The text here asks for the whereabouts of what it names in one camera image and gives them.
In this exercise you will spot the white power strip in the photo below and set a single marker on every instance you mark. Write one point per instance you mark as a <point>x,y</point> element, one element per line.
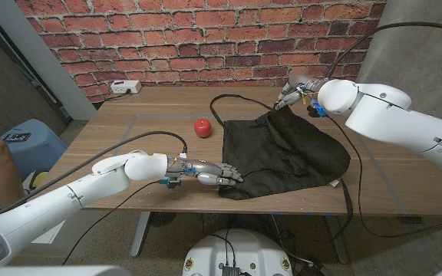
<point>125,86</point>

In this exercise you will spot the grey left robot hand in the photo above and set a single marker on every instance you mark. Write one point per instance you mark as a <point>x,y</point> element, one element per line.
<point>205,168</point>

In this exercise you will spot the grey door frame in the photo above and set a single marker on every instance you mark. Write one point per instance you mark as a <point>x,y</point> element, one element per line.
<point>40,57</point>

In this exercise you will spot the black box on floor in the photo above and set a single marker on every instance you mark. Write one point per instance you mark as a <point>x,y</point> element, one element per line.
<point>313,270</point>

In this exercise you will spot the black cloth bag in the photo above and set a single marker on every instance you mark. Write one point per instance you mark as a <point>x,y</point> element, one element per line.
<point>282,153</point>

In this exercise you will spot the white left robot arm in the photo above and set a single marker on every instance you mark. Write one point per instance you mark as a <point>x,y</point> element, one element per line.
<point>52,203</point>

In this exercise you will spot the grey metal table leg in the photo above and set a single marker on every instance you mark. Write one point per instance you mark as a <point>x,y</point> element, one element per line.
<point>334,245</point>
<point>140,234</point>

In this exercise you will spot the black round floor object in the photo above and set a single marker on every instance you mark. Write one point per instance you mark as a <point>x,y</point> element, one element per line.
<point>162,218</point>

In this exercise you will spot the yellow round object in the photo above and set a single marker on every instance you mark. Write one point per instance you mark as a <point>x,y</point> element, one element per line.
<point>40,178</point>

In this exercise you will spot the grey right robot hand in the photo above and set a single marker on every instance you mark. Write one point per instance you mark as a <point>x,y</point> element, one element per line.
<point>295,92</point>

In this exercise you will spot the red brick printed backdrop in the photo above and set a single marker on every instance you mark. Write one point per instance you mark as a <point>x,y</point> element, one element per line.
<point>205,38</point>

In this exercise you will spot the blue plastic stool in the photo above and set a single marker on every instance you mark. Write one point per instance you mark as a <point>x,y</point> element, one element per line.
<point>37,153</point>

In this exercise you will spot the black label on bin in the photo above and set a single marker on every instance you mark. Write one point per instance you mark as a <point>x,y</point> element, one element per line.
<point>17,137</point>

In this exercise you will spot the red ball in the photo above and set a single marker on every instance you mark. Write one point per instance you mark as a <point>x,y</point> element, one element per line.
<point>203,128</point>

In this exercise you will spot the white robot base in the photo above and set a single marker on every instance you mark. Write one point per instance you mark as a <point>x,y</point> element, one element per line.
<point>244,249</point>

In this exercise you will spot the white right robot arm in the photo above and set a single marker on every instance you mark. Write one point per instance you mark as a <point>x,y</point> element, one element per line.
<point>390,115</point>

